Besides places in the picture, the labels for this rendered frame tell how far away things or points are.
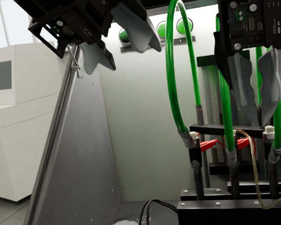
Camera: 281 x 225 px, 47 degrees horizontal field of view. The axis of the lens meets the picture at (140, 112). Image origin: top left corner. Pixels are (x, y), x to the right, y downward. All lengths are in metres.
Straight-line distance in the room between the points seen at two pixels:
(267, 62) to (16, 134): 3.13
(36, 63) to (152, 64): 2.64
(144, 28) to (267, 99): 0.17
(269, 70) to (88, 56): 0.23
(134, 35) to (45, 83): 3.23
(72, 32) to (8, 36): 5.93
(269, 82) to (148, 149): 0.71
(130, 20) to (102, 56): 0.08
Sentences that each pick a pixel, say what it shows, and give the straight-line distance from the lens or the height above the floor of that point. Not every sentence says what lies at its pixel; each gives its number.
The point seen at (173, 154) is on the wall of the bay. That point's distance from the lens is 1.06.
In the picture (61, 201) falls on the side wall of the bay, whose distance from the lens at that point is 0.80.
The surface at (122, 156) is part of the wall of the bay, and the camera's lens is 1.11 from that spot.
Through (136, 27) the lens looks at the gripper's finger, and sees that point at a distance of 0.41.
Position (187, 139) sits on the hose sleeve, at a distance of 0.63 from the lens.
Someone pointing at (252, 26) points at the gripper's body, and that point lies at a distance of 0.36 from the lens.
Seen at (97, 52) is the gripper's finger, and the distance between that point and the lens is 0.47.
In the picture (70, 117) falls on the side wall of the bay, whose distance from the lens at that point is 0.86.
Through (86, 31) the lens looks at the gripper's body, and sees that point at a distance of 0.36.
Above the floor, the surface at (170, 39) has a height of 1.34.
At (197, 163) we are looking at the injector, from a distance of 0.73.
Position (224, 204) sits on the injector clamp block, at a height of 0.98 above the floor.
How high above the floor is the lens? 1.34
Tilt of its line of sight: 11 degrees down
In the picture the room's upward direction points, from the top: 9 degrees counter-clockwise
